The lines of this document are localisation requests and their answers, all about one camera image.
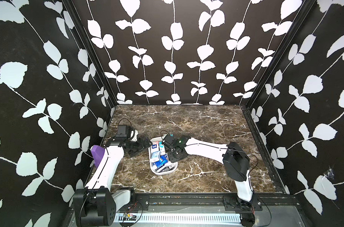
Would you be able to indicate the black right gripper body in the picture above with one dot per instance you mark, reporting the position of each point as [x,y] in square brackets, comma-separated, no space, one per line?
[173,157]

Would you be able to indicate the teal cartoon tissue pack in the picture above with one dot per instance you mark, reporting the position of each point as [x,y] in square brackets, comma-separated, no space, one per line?
[161,148]

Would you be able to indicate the pink Tempo tissue pack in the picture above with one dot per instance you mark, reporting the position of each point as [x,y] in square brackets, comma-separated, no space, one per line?
[155,147]

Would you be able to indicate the purple plastic scoop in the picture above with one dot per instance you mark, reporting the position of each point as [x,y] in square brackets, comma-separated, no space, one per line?
[97,154]

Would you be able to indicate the dark blue tissue pack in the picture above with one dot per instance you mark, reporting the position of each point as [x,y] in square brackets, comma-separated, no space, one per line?
[161,162]

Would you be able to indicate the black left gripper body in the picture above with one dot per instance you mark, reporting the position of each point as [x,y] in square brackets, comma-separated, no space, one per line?
[137,145]

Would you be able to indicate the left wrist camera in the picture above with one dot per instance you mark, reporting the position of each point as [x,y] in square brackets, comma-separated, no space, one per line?
[125,132]

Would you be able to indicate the white ribbed cable duct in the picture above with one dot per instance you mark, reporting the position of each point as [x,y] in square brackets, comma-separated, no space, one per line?
[181,218]

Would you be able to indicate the white storage box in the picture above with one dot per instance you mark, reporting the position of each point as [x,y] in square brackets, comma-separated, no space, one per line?
[153,167]

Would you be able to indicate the light blue tissue pack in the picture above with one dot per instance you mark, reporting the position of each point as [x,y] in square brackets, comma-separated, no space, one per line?
[155,157]

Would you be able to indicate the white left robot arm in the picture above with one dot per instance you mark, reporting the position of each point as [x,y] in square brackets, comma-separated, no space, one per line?
[95,205]

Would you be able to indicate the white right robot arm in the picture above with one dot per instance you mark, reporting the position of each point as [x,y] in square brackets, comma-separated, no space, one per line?
[234,159]

